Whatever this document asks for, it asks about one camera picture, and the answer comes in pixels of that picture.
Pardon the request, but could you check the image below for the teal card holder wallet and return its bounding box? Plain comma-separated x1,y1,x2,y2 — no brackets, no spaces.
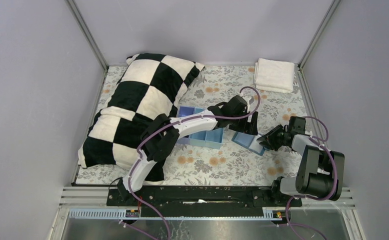
231,132,268,156

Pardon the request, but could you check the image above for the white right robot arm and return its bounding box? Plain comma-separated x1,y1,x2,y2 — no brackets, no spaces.
257,116,345,201

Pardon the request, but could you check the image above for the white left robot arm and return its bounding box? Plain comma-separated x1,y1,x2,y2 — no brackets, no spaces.
117,95,258,201

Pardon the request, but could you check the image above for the blue three-compartment tray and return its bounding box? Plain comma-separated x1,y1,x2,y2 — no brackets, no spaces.
176,106,224,149

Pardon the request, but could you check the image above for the folded white towel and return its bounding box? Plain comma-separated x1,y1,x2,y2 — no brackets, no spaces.
254,58,295,94

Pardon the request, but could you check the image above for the black white checkered pillow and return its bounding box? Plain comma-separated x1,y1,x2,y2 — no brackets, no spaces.
77,53,205,170

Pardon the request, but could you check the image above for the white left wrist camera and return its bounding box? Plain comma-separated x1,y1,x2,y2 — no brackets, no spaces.
242,96,255,109

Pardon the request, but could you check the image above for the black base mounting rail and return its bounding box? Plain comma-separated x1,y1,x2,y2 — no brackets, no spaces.
106,180,290,218

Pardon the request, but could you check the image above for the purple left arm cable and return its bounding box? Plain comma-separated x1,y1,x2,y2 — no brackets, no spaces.
126,86,262,240

